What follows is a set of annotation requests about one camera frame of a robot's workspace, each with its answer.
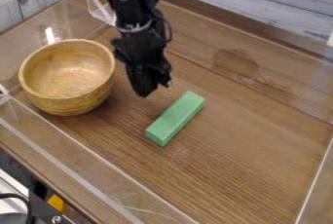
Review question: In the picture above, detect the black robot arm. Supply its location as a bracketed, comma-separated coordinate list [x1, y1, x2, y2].
[107, 0, 171, 97]

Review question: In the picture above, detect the clear acrylic corner bracket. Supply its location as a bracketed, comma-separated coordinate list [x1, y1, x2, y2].
[0, 84, 10, 106]
[85, 0, 117, 26]

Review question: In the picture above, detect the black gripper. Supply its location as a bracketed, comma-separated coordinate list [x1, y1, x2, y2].
[112, 24, 171, 97]

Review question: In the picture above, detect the green rectangular block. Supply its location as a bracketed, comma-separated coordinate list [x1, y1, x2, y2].
[145, 92, 206, 146]

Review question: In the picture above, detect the black device with yellow label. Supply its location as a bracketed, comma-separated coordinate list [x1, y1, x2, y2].
[26, 190, 93, 224]

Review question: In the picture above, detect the clear acrylic left corner bracket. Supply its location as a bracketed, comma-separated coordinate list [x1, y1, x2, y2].
[0, 84, 10, 106]

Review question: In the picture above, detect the black cable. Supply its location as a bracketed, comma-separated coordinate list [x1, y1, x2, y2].
[0, 192, 34, 224]

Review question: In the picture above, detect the brown wooden bowl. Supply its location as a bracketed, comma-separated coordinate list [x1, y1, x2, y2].
[18, 39, 116, 116]

